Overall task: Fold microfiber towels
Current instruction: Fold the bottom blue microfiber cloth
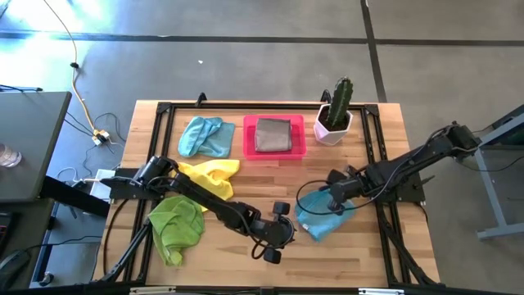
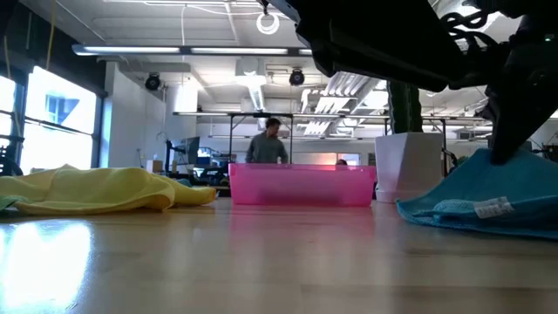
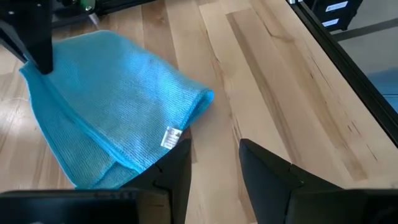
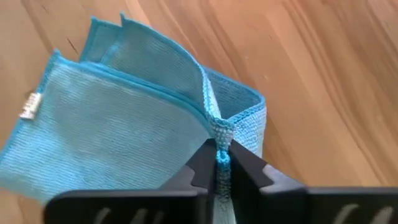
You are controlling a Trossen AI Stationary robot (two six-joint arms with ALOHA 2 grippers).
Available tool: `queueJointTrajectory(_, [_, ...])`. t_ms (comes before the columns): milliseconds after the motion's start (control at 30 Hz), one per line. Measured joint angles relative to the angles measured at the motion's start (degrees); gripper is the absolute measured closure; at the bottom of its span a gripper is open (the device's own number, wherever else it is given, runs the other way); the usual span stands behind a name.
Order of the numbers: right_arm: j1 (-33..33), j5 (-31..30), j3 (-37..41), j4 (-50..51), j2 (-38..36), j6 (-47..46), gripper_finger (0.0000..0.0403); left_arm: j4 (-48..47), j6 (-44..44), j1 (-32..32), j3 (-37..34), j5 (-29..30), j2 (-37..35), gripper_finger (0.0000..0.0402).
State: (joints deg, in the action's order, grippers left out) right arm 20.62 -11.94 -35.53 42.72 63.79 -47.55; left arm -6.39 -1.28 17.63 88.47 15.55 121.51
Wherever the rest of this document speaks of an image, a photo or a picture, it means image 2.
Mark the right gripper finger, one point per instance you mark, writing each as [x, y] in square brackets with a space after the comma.
[514, 126]

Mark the turquoise microfiber towel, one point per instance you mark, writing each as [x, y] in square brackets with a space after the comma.
[514, 187]

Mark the yellow microfiber towel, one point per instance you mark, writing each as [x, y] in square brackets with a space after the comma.
[100, 187]

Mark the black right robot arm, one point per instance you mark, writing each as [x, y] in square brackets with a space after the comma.
[514, 6]

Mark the computer monitor on arm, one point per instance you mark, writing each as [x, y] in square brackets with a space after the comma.
[190, 148]

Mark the black round ceiling fixture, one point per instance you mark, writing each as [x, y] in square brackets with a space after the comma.
[296, 77]
[152, 82]

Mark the white faceted plant pot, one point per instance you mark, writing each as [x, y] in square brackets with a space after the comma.
[407, 161]

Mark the person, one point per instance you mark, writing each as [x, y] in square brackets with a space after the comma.
[341, 162]
[266, 150]

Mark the pink plastic bin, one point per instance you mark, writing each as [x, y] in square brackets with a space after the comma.
[301, 185]

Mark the long ceiling light bar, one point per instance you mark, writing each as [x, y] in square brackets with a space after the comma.
[174, 49]

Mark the small cardboard box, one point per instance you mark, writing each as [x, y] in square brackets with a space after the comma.
[154, 166]

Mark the large bright window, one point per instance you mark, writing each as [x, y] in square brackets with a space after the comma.
[59, 122]

